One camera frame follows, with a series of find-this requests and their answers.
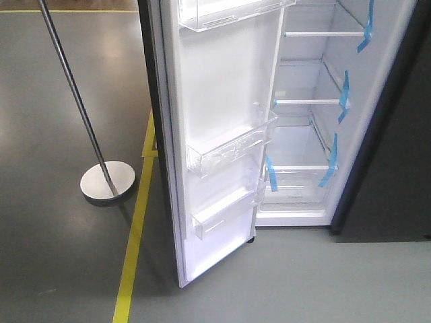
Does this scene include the middle clear door bin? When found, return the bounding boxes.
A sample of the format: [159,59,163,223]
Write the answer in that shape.
[186,104,277,178]

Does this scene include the yellow floor tape line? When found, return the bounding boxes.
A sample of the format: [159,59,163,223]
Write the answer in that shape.
[112,112,158,322]

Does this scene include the clear fridge crisper drawer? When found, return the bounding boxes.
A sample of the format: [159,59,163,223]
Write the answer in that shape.
[262,166,330,206]

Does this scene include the clear door bin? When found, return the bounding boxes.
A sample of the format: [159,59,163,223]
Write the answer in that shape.
[178,0,296,32]
[186,104,277,178]
[192,180,265,240]

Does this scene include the lower clear door bin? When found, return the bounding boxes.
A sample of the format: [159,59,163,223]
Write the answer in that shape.
[192,180,265,240]

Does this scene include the upper clear door bin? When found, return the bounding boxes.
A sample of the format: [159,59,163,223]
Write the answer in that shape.
[178,0,296,32]

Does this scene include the open fridge door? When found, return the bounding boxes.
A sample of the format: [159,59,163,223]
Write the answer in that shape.
[138,1,291,287]

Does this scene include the silver stanchion post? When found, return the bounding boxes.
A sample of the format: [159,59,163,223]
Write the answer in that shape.
[38,1,135,201]

